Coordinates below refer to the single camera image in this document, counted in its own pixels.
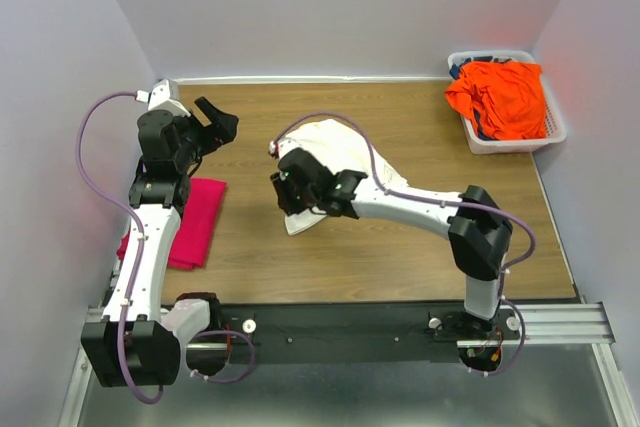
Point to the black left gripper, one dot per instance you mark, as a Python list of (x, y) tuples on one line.
[(224, 126)]

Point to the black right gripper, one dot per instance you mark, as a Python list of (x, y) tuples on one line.
[(287, 204)]

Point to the white t shirt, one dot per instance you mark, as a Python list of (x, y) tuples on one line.
[(337, 147)]

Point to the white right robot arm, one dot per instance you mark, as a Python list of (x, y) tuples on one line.
[(479, 237)]

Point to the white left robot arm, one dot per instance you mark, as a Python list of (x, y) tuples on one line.
[(173, 216)]

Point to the folded magenta t shirt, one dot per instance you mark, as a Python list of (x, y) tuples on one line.
[(190, 247)]

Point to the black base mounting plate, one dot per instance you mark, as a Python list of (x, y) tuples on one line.
[(249, 335)]

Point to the blue garment in basket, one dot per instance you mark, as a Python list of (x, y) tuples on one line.
[(456, 67)]

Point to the orange t shirt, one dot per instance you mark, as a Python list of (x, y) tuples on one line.
[(503, 101)]

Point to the white plastic laundry basket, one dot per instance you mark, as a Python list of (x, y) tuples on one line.
[(555, 129)]

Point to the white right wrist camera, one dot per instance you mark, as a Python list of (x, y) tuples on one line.
[(273, 149)]

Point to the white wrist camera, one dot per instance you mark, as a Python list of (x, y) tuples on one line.
[(164, 95), (273, 149)]

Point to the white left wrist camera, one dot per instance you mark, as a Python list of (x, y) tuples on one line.
[(164, 95)]

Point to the aluminium frame rail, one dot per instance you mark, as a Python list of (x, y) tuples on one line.
[(561, 372)]

